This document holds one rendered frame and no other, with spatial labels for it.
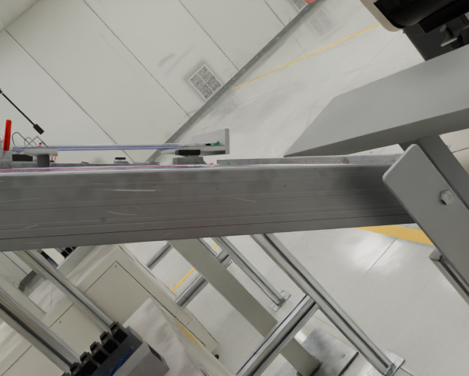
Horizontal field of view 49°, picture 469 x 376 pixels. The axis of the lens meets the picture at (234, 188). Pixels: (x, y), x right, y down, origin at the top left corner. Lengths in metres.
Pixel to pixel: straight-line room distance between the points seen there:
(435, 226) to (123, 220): 0.29
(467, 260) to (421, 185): 0.09
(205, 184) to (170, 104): 8.31
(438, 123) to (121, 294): 1.35
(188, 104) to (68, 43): 2.09
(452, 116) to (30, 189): 0.69
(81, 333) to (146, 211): 1.56
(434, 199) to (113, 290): 1.56
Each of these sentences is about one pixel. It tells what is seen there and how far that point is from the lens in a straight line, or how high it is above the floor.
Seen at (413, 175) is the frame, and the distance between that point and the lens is 0.50.
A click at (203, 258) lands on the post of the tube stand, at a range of 1.45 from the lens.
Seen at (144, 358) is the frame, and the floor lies 0.66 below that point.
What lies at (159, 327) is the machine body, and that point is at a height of 0.62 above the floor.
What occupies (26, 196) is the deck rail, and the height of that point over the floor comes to 0.96.
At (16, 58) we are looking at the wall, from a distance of 8.70.
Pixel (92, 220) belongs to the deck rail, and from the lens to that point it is 0.44.
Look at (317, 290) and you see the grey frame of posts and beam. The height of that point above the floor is 0.31.
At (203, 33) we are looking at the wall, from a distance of 9.10.
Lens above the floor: 0.96
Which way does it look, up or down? 15 degrees down
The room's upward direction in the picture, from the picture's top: 43 degrees counter-clockwise
